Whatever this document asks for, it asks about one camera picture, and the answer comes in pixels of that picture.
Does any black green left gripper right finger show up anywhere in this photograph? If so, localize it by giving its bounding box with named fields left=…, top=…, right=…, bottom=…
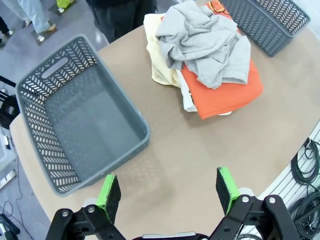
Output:
left=209, top=166, right=301, bottom=240

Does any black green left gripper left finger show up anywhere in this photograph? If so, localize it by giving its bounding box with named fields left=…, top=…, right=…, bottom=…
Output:
left=48, top=173, right=126, bottom=240

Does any orange t-shirt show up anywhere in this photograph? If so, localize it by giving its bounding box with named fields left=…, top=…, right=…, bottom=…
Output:
left=161, top=1, right=265, bottom=120

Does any white t-shirt with black print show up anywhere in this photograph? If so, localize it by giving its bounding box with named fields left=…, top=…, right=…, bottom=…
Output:
left=176, top=69, right=233, bottom=117

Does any cream yellow garment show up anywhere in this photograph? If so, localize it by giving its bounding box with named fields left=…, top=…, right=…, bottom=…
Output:
left=144, top=13, right=181, bottom=88

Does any grey sweatshirt garment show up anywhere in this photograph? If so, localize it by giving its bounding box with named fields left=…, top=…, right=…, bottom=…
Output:
left=155, top=0, right=252, bottom=90

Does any grey plastic lattice basket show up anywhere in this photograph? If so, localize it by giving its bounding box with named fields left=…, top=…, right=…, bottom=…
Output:
left=15, top=33, right=152, bottom=198
left=219, top=0, right=312, bottom=58

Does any clear plastic storage box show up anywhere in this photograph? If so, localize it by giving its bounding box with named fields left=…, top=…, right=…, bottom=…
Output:
left=0, top=128, right=18, bottom=173

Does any person in black t-shirt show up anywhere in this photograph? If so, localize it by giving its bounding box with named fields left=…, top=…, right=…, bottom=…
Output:
left=86, top=0, right=151, bottom=45

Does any black camera tripod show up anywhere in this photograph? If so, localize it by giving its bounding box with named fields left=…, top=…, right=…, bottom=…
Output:
left=0, top=74, right=21, bottom=128

